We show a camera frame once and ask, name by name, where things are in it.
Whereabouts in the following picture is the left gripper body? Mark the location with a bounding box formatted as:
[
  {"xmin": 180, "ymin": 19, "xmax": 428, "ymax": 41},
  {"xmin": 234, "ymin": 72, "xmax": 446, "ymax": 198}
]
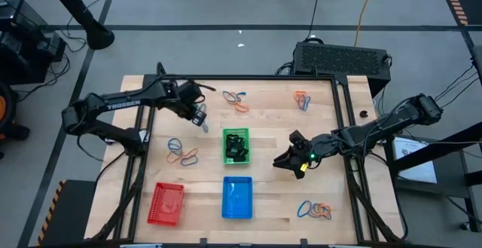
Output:
[{"xmin": 175, "ymin": 81, "xmax": 206, "ymax": 118}]

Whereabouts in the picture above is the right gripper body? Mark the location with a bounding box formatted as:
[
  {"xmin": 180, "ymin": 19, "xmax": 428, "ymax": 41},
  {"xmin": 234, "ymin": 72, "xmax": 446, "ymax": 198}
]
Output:
[{"xmin": 295, "ymin": 134, "xmax": 338, "ymax": 166}]

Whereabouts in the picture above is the rubber band cluster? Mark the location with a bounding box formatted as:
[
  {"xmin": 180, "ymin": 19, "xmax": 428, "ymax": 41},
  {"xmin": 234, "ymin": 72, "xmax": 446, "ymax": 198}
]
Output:
[{"xmin": 307, "ymin": 202, "xmax": 332, "ymax": 221}]

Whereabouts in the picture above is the green plastic basket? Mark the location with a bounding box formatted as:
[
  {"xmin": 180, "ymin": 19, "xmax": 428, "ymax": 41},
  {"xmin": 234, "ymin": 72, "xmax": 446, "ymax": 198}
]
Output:
[{"xmin": 222, "ymin": 127, "xmax": 252, "ymax": 165}]

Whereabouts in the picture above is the blue plastic basket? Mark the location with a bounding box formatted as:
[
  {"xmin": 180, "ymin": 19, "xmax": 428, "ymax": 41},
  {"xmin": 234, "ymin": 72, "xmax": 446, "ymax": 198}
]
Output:
[{"xmin": 221, "ymin": 176, "xmax": 254, "ymax": 219}]

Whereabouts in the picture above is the black perforated computer case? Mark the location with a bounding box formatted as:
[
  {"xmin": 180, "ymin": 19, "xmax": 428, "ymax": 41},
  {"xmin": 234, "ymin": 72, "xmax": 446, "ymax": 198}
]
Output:
[{"xmin": 292, "ymin": 41, "xmax": 392, "ymax": 89}]

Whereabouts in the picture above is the red plastic basket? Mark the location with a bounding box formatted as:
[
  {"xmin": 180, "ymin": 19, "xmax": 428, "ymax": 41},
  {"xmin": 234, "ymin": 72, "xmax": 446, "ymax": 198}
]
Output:
[{"xmin": 147, "ymin": 182, "xmax": 185, "ymax": 227}]

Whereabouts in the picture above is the white paper sheet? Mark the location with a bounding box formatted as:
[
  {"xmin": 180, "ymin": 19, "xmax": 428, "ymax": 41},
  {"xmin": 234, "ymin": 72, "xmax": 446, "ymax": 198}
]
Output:
[{"xmin": 392, "ymin": 136, "xmax": 439, "ymax": 185}]

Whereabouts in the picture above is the black pole stand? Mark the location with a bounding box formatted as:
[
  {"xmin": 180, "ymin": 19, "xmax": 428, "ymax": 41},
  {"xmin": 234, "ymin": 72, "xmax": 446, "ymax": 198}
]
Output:
[{"xmin": 39, "ymin": 0, "xmax": 116, "ymax": 51}]

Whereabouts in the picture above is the black metal stand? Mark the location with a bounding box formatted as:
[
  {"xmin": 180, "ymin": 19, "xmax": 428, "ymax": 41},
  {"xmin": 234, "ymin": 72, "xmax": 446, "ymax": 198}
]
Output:
[{"xmin": 383, "ymin": 121, "xmax": 482, "ymax": 234}]

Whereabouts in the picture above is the black equipment stack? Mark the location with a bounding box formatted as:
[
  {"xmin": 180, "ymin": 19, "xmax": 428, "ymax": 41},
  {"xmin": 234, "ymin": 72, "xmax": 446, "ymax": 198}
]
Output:
[{"xmin": 0, "ymin": 0, "xmax": 68, "ymax": 85}]

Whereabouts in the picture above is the orange black wheeled device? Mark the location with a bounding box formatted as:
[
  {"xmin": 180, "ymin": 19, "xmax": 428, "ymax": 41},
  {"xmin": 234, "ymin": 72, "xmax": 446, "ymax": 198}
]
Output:
[{"xmin": 0, "ymin": 80, "xmax": 32, "ymax": 142}]

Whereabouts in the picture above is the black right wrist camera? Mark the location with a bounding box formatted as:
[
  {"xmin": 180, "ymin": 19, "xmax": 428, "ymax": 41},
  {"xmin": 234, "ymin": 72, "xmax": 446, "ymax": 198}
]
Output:
[{"xmin": 288, "ymin": 129, "xmax": 305, "ymax": 146}]

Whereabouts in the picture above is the black arm base cable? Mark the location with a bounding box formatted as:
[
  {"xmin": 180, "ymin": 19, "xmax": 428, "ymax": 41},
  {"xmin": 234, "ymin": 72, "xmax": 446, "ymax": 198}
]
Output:
[{"xmin": 93, "ymin": 148, "xmax": 127, "ymax": 188}]

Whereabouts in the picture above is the black cable bundle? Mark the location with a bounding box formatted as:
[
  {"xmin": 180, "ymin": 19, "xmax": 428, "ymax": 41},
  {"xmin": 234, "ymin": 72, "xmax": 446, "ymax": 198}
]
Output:
[
  {"xmin": 14, "ymin": 50, "xmax": 88, "ymax": 103},
  {"xmin": 432, "ymin": 63, "xmax": 482, "ymax": 129}
]

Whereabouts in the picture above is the black floor cable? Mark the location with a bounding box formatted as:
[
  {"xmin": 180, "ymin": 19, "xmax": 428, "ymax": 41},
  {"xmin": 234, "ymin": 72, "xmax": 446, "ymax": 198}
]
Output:
[{"xmin": 304, "ymin": 0, "xmax": 324, "ymax": 41}]

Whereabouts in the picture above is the yellow floor cable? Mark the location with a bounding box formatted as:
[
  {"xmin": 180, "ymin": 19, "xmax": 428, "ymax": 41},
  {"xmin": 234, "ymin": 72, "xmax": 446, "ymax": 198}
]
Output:
[{"xmin": 353, "ymin": 0, "xmax": 379, "ymax": 47}]

